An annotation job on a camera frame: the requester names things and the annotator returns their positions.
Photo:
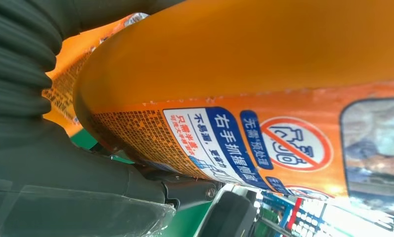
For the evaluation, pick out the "red metal post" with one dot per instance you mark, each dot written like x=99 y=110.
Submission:
x=295 y=212

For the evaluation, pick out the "blue metal rack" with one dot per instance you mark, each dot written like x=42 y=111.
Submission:
x=275 y=201

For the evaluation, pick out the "black zip case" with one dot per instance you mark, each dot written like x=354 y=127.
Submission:
x=229 y=216

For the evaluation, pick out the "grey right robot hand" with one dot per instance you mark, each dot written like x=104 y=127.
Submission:
x=52 y=189

